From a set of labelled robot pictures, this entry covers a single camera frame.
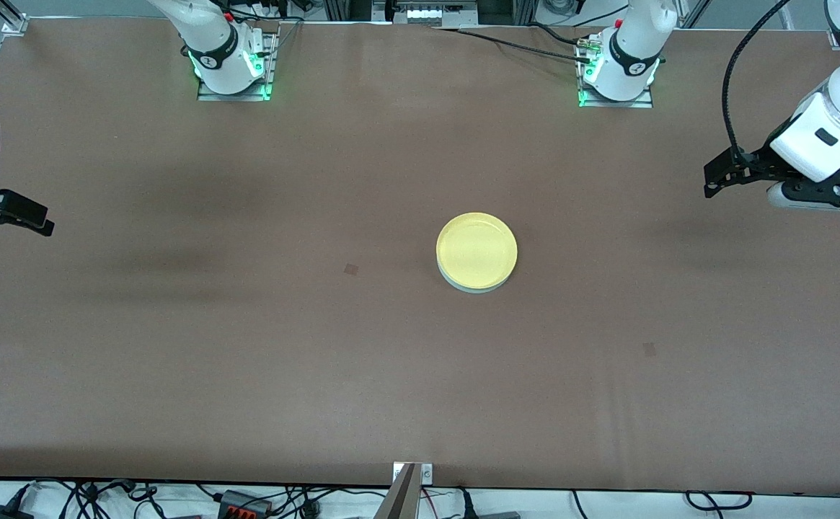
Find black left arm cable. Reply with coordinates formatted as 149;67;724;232
723;0;792;156

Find small metal edge bracket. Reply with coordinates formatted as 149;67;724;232
393;462;434;485

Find aluminium camera pole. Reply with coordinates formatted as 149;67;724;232
373;463;422;519

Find yellow round plate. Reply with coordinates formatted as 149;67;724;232
436;212;519;288

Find pale green round plate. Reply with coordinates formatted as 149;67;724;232
437;265;517;294

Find brown table cover sheet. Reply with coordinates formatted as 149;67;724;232
0;17;840;498

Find black looped floor cable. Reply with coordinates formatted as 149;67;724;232
684;490;753;513

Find black red power adapter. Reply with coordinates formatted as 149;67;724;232
216;489;273;517

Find silver electronics box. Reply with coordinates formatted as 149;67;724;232
373;0;479;28

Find black cable to arm base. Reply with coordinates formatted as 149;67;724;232
434;25;595;64

